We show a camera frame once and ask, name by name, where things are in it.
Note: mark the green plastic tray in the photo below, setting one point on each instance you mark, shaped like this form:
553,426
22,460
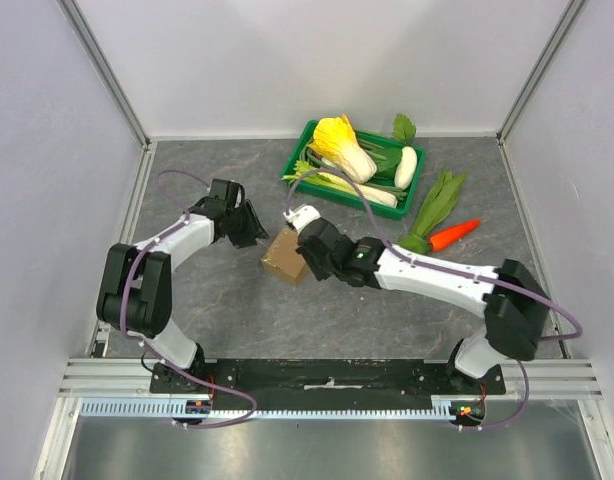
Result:
405,196

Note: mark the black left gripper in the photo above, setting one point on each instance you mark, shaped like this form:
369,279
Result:
261,233

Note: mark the dark green leaf vegetable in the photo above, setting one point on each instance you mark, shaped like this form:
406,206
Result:
386,159

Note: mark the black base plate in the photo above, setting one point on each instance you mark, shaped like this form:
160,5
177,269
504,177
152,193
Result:
416,375

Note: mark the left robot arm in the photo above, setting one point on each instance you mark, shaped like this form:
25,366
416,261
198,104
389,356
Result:
136,290

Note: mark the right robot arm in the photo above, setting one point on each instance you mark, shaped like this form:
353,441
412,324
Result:
513,322

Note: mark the brown cardboard express box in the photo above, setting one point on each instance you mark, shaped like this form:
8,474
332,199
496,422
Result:
282,260

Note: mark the orange carrot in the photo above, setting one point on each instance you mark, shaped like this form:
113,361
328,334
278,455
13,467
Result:
451,235

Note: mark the celery stalk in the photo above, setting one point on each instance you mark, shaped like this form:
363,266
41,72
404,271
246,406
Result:
333,180

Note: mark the yellow napa cabbage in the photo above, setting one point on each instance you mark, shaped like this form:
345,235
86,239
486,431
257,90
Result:
334,139

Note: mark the slotted cable duct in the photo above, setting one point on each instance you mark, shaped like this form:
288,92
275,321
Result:
182,409

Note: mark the white radish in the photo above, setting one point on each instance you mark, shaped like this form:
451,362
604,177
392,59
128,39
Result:
406,168

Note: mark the green leafy lettuce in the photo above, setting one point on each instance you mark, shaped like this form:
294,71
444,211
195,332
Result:
439,202

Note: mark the green long beans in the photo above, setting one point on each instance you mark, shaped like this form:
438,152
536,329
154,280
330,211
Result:
310,156

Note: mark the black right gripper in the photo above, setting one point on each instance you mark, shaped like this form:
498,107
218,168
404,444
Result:
310,256

